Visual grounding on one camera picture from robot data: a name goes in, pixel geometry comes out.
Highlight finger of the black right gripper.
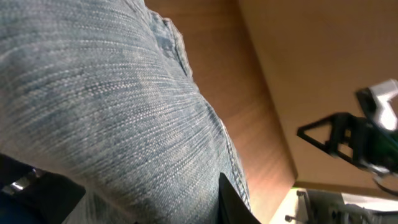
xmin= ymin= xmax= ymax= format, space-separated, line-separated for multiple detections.
xmin=296 ymin=113 xmax=355 ymax=164

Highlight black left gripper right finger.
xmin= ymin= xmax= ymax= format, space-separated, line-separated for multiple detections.
xmin=218 ymin=173 xmax=260 ymax=224

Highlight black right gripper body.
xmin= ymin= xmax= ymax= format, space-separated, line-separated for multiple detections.
xmin=325 ymin=113 xmax=397 ymax=173

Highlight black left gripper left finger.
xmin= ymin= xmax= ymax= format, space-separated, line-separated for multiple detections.
xmin=1 ymin=154 xmax=85 ymax=224

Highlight light blue jeans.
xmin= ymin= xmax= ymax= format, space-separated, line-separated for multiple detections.
xmin=1 ymin=0 xmax=250 ymax=223

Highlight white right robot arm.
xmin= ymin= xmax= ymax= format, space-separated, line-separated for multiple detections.
xmin=297 ymin=79 xmax=397 ymax=176

